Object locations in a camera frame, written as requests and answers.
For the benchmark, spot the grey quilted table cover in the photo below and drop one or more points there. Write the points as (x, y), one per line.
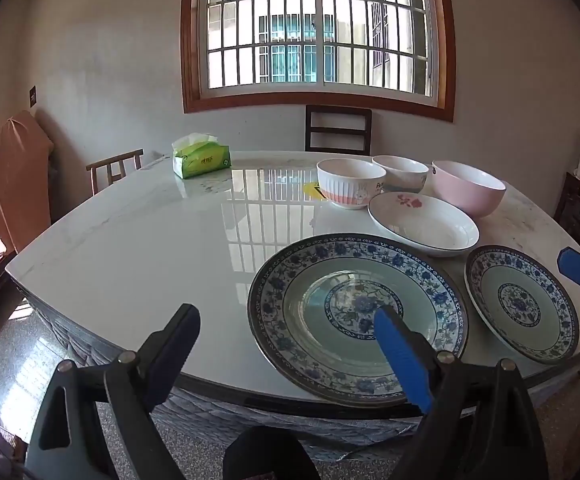
(210, 410)

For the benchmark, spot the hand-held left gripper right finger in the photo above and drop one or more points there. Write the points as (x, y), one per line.
(402, 355)

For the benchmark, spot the white bowl with blue stripe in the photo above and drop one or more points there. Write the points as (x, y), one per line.
(405, 175)

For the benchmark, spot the dark wall switch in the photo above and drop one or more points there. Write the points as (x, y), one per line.
(33, 96)

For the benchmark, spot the person's dark trouser leg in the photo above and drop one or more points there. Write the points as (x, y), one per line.
(270, 455)

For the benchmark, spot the yellow round warning sticker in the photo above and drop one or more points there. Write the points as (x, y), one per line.
(312, 191)

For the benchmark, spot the white bowl with pink stripe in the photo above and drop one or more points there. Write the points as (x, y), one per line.
(350, 187)

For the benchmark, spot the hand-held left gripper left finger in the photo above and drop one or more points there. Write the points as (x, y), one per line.
(167, 355)

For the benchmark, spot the large blue floral plate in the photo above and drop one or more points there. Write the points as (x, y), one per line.
(320, 310)

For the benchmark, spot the orange covered furniture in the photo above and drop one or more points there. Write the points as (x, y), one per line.
(15, 185)

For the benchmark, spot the barred window with wooden frame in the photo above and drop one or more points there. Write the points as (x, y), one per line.
(190, 60)

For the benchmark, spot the light wooden chair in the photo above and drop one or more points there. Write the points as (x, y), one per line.
(115, 160)

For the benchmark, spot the small blue floral plate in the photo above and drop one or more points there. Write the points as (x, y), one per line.
(515, 300)

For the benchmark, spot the green tissue pack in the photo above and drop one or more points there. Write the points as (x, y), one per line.
(202, 162)

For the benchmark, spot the white plate with pink flowers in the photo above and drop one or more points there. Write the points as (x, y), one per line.
(420, 225)

